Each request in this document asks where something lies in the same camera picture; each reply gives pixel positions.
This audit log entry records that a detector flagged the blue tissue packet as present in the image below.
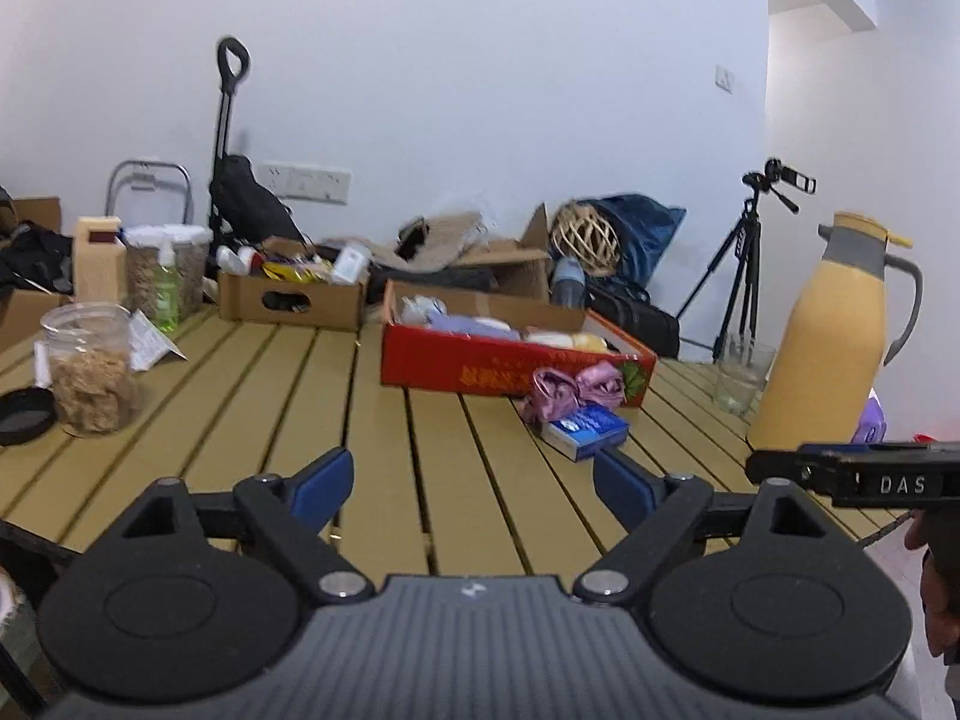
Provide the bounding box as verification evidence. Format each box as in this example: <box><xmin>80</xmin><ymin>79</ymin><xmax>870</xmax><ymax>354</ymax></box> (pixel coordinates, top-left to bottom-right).
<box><xmin>540</xmin><ymin>403</ymin><xmax>630</xmax><ymax>461</ymax></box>

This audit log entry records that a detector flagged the pink fabric bow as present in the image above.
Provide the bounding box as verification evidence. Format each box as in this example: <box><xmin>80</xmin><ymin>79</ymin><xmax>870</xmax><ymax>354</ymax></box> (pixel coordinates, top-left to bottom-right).
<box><xmin>521</xmin><ymin>362</ymin><xmax>625</xmax><ymax>424</ymax></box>

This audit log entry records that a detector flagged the red cardboard tray box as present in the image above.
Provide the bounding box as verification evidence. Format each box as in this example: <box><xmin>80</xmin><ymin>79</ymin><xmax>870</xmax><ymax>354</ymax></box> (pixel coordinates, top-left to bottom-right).
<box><xmin>381</xmin><ymin>281</ymin><xmax>658</xmax><ymax>408</ymax></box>

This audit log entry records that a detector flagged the iridescent soft item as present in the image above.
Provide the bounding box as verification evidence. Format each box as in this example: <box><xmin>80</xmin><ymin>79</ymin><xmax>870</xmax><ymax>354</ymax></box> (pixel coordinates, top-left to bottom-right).
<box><xmin>398</xmin><ymin>294</ymin><xmax>448</xmax><ymax>327</ymax></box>

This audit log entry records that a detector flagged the purple cloth pouch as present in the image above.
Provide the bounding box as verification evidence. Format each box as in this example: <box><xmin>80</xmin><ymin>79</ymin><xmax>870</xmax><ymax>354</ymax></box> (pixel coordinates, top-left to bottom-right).
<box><xmin>427</xmin><ymin>312</ymin><xmax>523</xmax><ymax>341</ymax></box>

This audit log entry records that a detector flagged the person right hand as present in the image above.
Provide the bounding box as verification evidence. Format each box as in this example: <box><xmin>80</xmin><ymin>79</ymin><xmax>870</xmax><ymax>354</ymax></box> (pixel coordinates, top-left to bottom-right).
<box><xmin>905</xmin><ymin>511</ymin><xmax>960</xmax><ymax>656</ymax></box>

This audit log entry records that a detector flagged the purple tissue pack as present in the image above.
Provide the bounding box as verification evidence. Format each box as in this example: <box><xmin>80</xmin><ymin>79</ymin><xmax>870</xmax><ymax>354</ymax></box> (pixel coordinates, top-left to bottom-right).
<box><xmin>851</xmin><ymin>390</ymin><xmax>889</xmax><ymax>444</ymax></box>

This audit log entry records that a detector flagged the yellow thermos jug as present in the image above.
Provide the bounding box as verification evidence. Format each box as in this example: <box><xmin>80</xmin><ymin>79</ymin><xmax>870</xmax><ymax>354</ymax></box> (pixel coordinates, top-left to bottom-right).
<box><xmin>747</xmin><ymin>211</ymin><xmax>924</xmax><ymax>450</ymax></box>

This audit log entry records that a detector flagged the clear drinking glass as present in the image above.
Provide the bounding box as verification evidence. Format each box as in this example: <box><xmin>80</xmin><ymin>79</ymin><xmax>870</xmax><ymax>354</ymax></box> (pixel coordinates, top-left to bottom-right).
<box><xmin>713</xmin><ymin>333</ymin><xmax>776</xmax><ymax>416</ymax></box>

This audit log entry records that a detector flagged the blue water bottle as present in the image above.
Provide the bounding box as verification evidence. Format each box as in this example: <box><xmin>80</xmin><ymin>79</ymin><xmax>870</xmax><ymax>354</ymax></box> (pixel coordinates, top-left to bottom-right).
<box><xmin>550</xmin><ymin>257</ymin><xmax>586</xmax><ymax>309</ymax></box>

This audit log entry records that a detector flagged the clear jar with snacks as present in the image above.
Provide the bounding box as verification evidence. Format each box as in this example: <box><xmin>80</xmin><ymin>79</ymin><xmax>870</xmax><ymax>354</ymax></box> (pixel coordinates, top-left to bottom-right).
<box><xmin>41</xmin><ymin>302</ymin><xmax>139</xmax><ymax>436</ymax></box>

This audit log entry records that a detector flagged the green liquid spray bottle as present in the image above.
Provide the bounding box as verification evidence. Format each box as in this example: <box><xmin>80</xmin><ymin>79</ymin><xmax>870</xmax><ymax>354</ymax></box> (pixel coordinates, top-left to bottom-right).
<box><xmin>153</xmin><ymin>239</ymin><xmax>181</xmax><ymax>335</ymax></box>

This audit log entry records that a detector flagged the dark blue fabric bag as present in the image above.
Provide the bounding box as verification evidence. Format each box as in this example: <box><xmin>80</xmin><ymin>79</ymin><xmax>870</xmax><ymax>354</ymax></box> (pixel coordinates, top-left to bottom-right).
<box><xmin>583</xmin><ymin>193</ymin><xmax>686</xmax><ymax>296</ymax></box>

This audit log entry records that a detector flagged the woven rattan ball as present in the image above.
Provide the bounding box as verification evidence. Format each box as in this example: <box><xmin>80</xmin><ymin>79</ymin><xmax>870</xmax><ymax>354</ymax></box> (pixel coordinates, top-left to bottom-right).
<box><xmin>548</xmin><ymin>202</ymin><xmax>622</xmax><ymax>278</ymax></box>

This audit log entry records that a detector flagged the large open cardboard box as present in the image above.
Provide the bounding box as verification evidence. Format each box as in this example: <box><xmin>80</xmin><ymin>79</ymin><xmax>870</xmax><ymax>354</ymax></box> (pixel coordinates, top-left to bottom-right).
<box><xmin>366</xmin><ymin>205</ymin><xmax>551</xmax><ymax>304</ymax></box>

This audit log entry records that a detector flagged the clear lidded food container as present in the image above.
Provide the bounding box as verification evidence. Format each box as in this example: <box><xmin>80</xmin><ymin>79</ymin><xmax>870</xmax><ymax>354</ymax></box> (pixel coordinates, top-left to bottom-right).
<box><xmin>122</xmin><ymin>224</ymin><xmax>212</xmax><ymax>328</ymax></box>

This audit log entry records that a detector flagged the black jar lid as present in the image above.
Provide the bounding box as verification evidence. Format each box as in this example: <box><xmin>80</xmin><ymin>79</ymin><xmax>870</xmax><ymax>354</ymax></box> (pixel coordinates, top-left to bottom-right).
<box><xmin>0</xmin><ymin>387</ymin><xmax>57</xmax><ymax>447</ymax></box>

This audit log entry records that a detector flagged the beige carton box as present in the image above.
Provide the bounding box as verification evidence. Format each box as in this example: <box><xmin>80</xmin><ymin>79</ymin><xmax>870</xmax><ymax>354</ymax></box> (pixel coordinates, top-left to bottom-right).
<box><xmin>71</xmin><ymin>216</ymin><xmax>127</xmax><ymax>304</ymax></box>

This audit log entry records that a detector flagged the black backpack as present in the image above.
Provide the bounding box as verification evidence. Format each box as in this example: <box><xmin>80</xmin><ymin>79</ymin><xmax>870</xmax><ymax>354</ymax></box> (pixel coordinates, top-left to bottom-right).
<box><xmin>2</xmin><ymin>190</ymin><xmax>73</xmax><ymax>298</ymax></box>

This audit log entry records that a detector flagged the brown cardboard box with handle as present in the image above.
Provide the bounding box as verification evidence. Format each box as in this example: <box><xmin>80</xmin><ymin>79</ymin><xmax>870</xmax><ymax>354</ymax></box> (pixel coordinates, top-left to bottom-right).
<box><xmin>215</xmin><ymin>238</ymin><xmax>370</xmax><ymax>332</ymax></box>

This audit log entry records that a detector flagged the metal folding chair frame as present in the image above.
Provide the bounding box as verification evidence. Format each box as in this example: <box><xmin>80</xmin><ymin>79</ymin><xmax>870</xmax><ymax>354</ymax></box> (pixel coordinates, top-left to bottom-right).
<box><xmin>104</xmin><ymin>160</ymin><xmax>195</xmax><ymax>224</ymax></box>

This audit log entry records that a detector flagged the white wall socket strip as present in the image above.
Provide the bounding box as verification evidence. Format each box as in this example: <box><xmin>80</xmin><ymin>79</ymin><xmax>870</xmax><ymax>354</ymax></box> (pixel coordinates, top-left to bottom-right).
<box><xmin>254</xmin><ymin>163</ymin><xmax>353</xmax><ymax>205</ymax></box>

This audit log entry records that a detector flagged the black camcorder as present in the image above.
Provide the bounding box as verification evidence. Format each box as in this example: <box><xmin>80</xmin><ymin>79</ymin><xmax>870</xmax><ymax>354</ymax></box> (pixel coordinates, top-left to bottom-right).
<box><xmin>742</xmin><ymin>158</ymin><xmax>817</xmax><ymax>195</ymax></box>

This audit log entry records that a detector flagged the white wall switch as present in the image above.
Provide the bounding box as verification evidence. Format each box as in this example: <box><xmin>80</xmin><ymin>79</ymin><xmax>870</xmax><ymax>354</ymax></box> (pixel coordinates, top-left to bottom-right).
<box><xmin>715</xmin><ymin>65</ymin><xmax>736</xmax><ymax>94</ymax></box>

